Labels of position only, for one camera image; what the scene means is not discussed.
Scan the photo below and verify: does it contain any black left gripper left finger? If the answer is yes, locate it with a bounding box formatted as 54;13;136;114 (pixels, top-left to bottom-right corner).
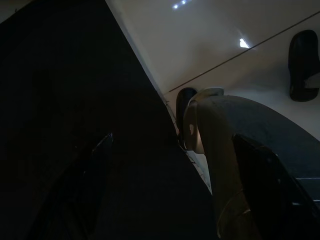
32;133;113;240

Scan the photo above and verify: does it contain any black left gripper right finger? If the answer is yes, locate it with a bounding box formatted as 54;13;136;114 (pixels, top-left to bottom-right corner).
232;134;320;240

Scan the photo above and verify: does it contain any large black floor mat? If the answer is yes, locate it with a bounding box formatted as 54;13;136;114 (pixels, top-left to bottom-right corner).
0;0;213;240

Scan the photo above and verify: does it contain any black robot left foot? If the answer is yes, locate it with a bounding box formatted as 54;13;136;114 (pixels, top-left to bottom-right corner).
175;86;198;146

